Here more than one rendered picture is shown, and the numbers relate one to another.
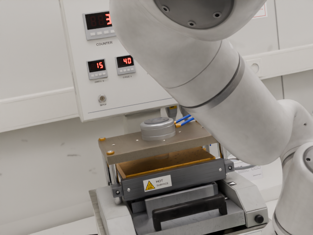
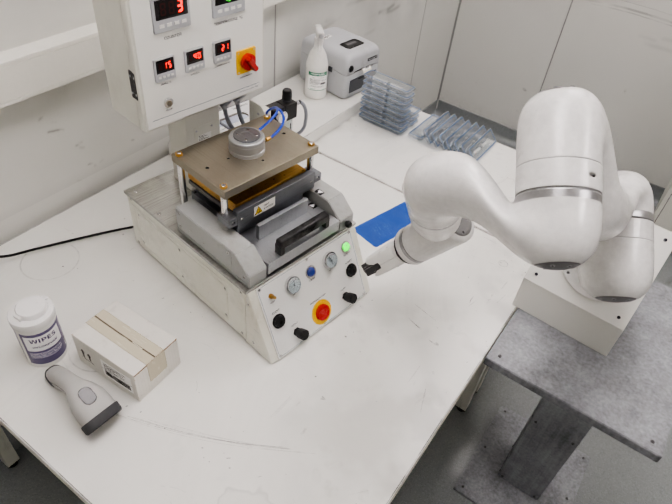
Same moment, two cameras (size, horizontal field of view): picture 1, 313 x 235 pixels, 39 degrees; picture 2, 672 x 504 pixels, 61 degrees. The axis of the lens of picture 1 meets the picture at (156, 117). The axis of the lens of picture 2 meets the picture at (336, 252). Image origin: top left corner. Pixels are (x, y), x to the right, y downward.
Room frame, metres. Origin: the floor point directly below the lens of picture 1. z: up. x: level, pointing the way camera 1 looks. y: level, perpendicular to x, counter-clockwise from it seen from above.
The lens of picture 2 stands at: (0.05, 0.50, 1.82)
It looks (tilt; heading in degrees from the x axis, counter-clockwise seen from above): 43 degrees down; 321
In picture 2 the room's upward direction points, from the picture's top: 7 degrees clockwise
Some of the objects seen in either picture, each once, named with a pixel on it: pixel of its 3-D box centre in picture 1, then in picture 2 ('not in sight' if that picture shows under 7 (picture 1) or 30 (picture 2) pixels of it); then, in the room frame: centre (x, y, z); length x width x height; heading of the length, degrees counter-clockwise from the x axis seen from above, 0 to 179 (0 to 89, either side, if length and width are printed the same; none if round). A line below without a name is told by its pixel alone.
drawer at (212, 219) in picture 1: (172, 198); (261, 209); (0.97, -0.01, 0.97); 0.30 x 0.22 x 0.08; 12
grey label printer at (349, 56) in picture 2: not in sight; (340, 61); (1.70, -0.75, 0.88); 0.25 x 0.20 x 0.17; 14
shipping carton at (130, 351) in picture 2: not in sight; (127, 349); (0.88, 0.37, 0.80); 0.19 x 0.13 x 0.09; 20
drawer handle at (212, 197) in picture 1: (189, 211); (303, 232); (0.83, -0.04, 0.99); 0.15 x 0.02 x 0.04; 102
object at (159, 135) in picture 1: (165, 142); (245, 150); (1.05, -0.01, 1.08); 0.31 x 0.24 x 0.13; 102
